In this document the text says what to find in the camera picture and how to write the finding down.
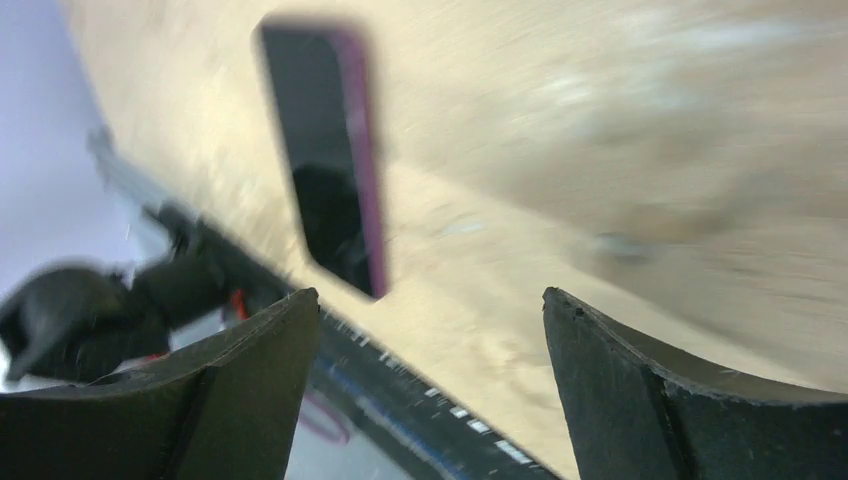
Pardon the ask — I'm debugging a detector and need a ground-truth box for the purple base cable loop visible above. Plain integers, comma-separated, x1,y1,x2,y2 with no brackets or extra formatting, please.
298,390,352,446

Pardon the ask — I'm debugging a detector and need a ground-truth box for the aluminium frame rail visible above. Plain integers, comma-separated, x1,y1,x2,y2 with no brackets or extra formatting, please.
87,128,199,228

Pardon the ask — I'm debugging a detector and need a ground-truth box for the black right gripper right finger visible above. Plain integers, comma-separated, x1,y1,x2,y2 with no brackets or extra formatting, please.
543,287,847,480

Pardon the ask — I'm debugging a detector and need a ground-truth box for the black phone magenta edge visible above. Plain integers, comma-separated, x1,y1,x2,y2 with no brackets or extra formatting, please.
257,16,388,299

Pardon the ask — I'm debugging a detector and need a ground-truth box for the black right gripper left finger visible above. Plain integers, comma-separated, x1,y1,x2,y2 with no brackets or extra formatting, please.
1,288,320,479

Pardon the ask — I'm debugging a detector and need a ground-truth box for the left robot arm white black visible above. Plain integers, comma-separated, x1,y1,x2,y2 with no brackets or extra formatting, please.
1,204,292,383

